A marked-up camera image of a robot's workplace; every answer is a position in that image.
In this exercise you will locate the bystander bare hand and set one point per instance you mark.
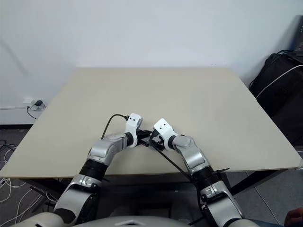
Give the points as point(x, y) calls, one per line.
point(294, 218)

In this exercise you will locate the large black bag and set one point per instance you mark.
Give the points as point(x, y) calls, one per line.
point(279, 94)

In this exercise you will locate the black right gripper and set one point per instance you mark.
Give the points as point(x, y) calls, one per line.
point(157, 142)

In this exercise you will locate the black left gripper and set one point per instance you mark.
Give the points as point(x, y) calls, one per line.
point(141, 135)

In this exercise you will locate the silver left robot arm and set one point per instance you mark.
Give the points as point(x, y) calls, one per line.
point(104, 149)

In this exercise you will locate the white wall socket box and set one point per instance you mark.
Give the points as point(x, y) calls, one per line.
point(30, 101)

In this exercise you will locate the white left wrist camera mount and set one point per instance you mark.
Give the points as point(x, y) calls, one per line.
point(132, 123)

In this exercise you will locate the black power adapter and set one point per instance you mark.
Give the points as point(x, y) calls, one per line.
point(39, 103)

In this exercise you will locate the black table frame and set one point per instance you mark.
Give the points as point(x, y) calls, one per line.
point(40, 184)

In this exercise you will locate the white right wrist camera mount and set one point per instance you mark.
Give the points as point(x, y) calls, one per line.
point(163, 126)

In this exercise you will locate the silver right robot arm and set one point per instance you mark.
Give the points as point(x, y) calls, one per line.
point(194, 153)

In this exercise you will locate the grey robot torso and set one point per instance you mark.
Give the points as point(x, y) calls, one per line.
point(142, 222)

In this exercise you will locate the bystander person body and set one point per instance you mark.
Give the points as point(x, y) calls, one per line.
point(272, 224)

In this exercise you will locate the dark monitor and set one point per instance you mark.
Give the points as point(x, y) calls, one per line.
point(297, 35)

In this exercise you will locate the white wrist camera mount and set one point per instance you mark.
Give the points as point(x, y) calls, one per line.
point(163, 126)
point(132, 123)

